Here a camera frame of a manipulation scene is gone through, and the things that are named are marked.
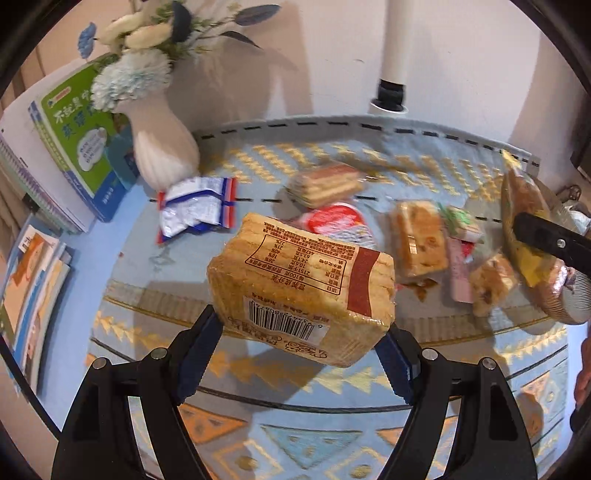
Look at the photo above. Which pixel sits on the clear cookie bag yellow print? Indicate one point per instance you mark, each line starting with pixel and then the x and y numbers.
pixel 526 194

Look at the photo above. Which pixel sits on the white and blue flowers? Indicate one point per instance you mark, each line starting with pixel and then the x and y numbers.
pixel 134 74

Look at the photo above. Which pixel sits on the blue white red packet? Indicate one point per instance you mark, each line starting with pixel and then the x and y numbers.
pixel 194 207

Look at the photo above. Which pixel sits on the sandwich cake packet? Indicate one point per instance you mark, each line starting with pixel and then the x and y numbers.
pixel 418 244

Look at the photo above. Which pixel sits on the small bread packet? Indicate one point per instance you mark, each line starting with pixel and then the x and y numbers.
pixel 491 281

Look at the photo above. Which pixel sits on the round cracker bag red label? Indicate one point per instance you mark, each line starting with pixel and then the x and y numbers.
pixel 337 221

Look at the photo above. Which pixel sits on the blue gold patterned tablecloth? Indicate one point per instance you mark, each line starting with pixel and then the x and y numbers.
pixel 277 415

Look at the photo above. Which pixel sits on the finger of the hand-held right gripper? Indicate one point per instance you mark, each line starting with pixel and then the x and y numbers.
pixel 549 237

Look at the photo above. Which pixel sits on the black pipe clamp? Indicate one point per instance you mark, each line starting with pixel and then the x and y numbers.
pixel 391 92

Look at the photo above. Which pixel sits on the person's right hand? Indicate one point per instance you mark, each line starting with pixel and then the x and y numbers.
pixel 585 378

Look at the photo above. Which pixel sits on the white ribbed vase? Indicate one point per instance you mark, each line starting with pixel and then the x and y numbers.
pixel 161 147

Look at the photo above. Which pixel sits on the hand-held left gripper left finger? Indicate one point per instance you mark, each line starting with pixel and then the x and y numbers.
pixel 198 355

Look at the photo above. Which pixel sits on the green label cracker packet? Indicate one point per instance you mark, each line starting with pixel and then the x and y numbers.
pixel 461 221

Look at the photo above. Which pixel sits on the white pipe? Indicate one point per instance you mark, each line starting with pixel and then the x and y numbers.
pixel 397 41

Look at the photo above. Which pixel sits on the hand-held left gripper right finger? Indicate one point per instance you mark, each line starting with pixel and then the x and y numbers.
pixel 397 364

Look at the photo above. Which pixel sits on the pink snack packet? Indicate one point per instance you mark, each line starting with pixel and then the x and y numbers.
pixel 459 277

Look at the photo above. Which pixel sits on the green cover book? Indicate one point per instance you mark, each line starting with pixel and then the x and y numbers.
pixel 74 138

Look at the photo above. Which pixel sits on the toast biscuit packet brown label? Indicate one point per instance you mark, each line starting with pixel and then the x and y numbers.
pixel 300 286

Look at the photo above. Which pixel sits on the stack of flat books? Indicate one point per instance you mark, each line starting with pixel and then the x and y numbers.
pixel 32 286

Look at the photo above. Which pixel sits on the layered biscuit packet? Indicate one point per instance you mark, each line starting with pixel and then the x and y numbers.
pixel 323 184

